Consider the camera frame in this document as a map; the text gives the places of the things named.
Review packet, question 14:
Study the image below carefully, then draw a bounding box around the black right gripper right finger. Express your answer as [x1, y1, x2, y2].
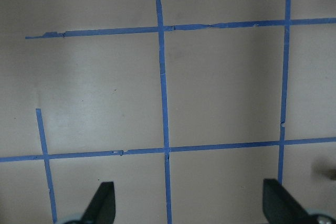
[262, 179, 315, 224]

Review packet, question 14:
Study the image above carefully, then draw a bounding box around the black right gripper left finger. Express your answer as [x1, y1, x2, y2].
[81, 182, 116, 224]

